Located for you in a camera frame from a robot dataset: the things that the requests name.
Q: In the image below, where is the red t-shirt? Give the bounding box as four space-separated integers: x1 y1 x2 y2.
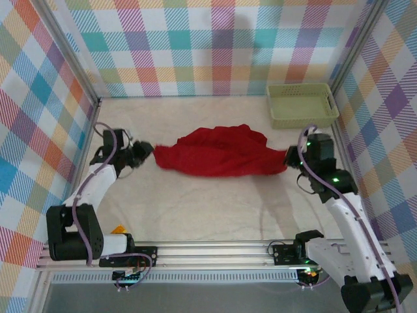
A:
152 123 289 179

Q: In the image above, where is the pale green plastic basket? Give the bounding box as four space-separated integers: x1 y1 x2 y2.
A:
266 83 339 130

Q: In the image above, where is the small circuit board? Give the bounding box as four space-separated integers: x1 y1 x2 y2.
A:
112 269 144 284
298 267 323 280

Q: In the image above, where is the grey metal panel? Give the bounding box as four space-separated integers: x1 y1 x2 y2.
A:
42 282 392 313

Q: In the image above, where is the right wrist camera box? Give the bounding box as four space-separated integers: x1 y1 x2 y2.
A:
298 126 323 153

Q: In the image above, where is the long aluminium wall rail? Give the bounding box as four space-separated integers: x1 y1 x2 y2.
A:
97 94 270 99

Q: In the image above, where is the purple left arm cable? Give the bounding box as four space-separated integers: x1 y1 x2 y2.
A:
73 122 156 291

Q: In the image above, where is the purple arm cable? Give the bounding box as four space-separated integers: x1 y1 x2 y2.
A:
73 122 156 291
298 123 403 313

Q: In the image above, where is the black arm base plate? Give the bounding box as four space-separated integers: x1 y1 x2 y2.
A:
99 246 159 268
272 244 332 265

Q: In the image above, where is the aluminium frame post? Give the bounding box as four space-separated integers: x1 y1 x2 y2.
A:
328 0 390 98
31 0 101 107

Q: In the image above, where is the aluminium mounting rail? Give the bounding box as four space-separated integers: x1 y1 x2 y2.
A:
35 240 395 271

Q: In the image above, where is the grey slotted cable duct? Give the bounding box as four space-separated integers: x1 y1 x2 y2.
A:
51 273 300 284

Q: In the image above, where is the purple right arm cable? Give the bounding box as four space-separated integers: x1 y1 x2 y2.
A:
298 123 403 313

